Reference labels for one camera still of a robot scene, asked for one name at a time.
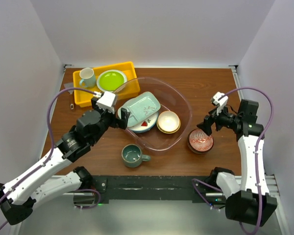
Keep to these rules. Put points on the light blue rectangular dish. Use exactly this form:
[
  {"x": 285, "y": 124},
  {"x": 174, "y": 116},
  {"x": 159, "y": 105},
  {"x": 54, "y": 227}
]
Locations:
[{"x": 140, "y": 108}]

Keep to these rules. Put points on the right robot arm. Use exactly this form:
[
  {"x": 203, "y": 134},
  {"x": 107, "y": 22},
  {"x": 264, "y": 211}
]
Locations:
[{"x": 248, "y": 201}]

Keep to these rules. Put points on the light blue white mug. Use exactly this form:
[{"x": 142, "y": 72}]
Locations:
[{"x": 88, "y": 78}]

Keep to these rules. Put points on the yellow plastic tray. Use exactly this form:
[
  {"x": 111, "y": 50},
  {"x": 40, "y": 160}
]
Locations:
[{"x": 88, "y": 95}]

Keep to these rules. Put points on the watermelon pattern plate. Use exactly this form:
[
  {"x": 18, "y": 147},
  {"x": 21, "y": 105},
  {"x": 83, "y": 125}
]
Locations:
[
  {"x": 144, "y": 126},
  {"x": 153, "y": 116}
]

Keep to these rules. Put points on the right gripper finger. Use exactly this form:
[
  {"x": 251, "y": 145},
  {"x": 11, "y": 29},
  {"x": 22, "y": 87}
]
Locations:
[
  {"x": 218, "y": 122},
  {"x": 205, "y": 126}
]

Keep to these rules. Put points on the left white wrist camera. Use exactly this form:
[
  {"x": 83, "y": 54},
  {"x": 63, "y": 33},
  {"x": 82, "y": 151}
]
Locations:
[{"x": 106, "y": 100}]

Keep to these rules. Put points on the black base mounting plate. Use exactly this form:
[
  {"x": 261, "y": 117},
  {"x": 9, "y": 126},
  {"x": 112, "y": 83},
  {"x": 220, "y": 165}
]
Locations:
[{"x": 148, "y": 188}]

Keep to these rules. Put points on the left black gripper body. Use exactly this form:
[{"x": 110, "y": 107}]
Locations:
[{"x": 108, "y": 118}]

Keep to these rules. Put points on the dark bowl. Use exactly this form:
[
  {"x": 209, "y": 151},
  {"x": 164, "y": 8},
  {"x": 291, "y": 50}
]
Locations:
[{"x": 168, "y": 120}]

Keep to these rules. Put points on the teal ceramic mug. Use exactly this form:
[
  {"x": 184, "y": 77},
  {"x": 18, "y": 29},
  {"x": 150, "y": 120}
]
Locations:
[{"x": 133, "y": 157}]

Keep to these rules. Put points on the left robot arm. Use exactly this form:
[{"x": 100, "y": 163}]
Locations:
[{"x": 19, "y": 197}]

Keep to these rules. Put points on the lime green plate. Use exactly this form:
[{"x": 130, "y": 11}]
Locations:
[{"x": 112, "y": 80}]

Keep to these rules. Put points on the yellow blue patterned bowl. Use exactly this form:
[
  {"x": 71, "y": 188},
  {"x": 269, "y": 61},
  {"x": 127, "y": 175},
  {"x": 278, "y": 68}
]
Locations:
[{"x": 166, "y": 132}]

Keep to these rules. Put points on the clear plastic bin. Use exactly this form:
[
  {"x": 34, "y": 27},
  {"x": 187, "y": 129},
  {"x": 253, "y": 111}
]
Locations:
[{"x": 170, "y": 99}]

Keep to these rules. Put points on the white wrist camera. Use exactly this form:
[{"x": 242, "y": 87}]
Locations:
[
  {"x": 106, "y": 100},
  {"x": 220, "y": 101}
]

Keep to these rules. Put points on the grey rimmed plate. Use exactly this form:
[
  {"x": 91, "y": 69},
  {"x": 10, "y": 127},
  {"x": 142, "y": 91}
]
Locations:
[{"x": 105, "y": 91}]

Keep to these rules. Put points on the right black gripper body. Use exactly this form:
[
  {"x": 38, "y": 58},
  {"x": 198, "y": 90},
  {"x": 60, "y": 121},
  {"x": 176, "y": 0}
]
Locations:
[{"x": 229, "y": 120}]

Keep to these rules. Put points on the red brown bottom bowl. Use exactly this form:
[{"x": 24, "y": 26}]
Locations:
[{"x": 198, "y": 142}]

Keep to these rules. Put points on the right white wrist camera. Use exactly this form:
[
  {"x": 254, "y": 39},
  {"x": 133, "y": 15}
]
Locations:
[{"x": 220, "y": 101}]

